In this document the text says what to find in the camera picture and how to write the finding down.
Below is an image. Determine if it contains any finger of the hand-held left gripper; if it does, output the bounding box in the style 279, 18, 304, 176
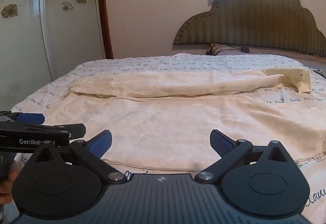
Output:
11, 112, 45, 126
52, 123, 86, 139

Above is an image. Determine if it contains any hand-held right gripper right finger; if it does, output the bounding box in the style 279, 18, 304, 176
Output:
196, 130, 294, 184

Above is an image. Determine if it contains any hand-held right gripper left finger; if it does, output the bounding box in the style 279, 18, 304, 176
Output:
30, 130, 127, 184

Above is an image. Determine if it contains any person's left hand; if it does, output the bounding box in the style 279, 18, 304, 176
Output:
0, 162, 22, 205

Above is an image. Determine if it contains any curved glass shower screen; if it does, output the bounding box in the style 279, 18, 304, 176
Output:
0, 0, 107, 123

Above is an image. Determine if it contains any checked pillow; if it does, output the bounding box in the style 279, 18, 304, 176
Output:
206, 43, 255, 56

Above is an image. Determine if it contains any white script-printed bed sheet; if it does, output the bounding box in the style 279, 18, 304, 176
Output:
11, 52, 326, 214

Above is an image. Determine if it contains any grey mattress cover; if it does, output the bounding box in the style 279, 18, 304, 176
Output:
239, 46, 326, 64

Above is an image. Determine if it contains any green upholstered headboard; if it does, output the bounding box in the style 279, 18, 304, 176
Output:
173, 0, 326, 58

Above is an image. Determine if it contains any brown wooden door frame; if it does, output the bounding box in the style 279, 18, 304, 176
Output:
96, 0, 114, 60

